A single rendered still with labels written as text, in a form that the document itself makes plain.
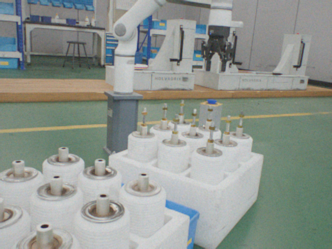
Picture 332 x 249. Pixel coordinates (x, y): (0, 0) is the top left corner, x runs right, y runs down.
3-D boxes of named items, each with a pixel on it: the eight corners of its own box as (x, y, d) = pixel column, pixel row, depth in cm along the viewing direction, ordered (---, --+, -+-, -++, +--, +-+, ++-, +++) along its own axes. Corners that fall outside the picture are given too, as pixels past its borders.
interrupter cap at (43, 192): (27, 194, 59) (26, 190, 59) (59, 181, 65) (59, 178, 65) (53, 206, 55) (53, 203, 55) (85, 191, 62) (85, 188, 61)
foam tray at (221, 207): (107, 206, 105) (108, 155, 101) (169, 171, 138) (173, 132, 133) (212, 252, 86) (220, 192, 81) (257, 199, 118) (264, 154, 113)
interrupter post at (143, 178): (134, 190, 64) (135, 175, 63) (141, 185, 66) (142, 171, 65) (144, 193, 63) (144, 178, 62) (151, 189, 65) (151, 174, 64)
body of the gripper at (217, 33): (202, 23, 107) (199, 51, 109) (221, 23, 100) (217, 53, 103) (218, 25, 111) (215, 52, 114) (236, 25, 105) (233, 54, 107)
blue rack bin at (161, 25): (141, 29, 620) (142, 18, 615) (158, 30, 639) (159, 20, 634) (152, 29, 579) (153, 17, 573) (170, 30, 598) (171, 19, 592)
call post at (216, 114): (193, 173, 138) (199, 104, 130) (200, 168, 144) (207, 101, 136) (207, 177, 135) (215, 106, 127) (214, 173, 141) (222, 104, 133)
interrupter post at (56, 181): (47, 193, 60) (46, 177, 59) (57, 189, 62) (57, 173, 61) (56, 197, 59) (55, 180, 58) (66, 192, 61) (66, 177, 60)
